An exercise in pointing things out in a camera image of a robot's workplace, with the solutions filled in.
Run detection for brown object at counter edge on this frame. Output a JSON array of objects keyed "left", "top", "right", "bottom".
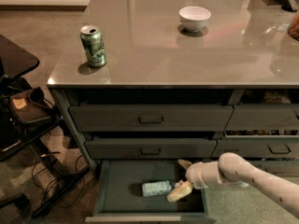
[{"left": 288, "top": 13, "right": 299, "bottom": 40}]

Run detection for brown box with label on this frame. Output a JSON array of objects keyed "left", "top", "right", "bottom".
[{"left": 10, "top": 88, "right": 55, "bottom": 126}]

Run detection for bottom right grey drawer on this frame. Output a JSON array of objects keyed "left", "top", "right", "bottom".
[{"left": 250, "top": 161, "right": 299, "bottom": 177}]

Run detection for green soda can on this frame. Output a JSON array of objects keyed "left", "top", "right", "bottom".
[{"left": 80, "top": 25, "right": 107, "bottom": 67}]

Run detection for grey drawer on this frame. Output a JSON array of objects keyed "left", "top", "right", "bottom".
[
  {"left": 250, "top": 161, "right": 299, "bottom": 177},
  {"left": 226, "top": 105, "right": 299, "bottom": 131},
  {"left": 69, "top": 105, "right": 233, "bottom": 132},
  {"left": 212, "top": 136, "right": 299, "bottom": 159},
  {"left": 85, "top": 138, "right": 217, "bottom": 159}
]

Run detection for middle left grey drawer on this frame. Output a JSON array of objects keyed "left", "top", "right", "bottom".
[{"left": 85, "top": 138, "right": 217, "bottom": 159}]

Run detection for black side table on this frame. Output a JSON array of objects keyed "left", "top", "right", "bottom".
[{"left": 0, "top": 35, "right": 39, "bottom": 78}]

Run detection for top left grey drawer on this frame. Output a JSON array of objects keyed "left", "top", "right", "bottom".
[{"left": 69, "top": 105, "right": 233, "bottom": 132}]

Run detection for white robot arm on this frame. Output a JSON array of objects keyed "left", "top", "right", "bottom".
[{"left": 167, "top": 152, "right": 299, "bottom": 217}]

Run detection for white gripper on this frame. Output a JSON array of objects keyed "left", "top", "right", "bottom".
[{"left": 167, "top": 159, "right": 225, "bottom": 203}]

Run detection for black floor cables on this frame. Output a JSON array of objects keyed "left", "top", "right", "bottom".
[{"left": 26, "top": 140, "right": 92, "bottom": 210}]

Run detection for middle right grey drawer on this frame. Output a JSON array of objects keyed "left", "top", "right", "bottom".
[{"left": 212, "top": 136, "right": 299, "bottom": 159}]

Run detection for white ceramic bowl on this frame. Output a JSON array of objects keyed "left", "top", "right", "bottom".
[{"left": 178, "top": 7, "right": 211, "bottom": 32}]

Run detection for top right grey drawer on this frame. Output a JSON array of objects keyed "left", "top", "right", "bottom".
[{"left": 226, "top": 105, "right": 299, "bottom": 131}]

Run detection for blue plastic bottle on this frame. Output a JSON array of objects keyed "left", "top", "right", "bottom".
[{"left": 142, "top": 180, "right": 172, "bottom": 197}]

